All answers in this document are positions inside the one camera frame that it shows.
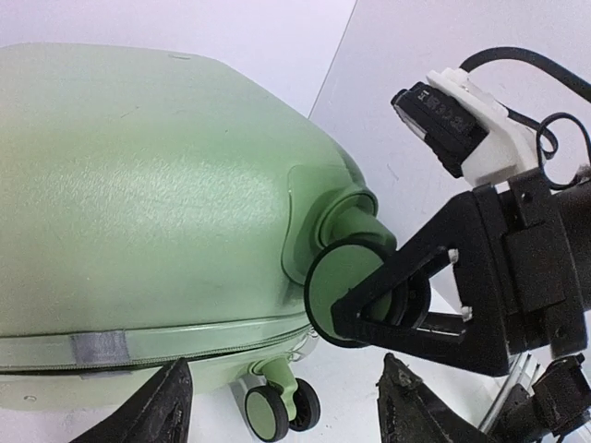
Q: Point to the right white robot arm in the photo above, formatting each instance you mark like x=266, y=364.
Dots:
x=561, y=398

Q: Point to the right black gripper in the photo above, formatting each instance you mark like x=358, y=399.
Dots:
x=514, y=263

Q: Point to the green hard-shell suitcase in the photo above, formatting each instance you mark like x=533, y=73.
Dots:
x=157, y=206

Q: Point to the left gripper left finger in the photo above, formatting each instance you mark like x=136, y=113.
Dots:
x=159, y=411

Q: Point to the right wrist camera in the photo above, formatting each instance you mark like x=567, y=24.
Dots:
x=471, y=133

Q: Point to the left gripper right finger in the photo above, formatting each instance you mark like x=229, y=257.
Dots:
x=409, y=411

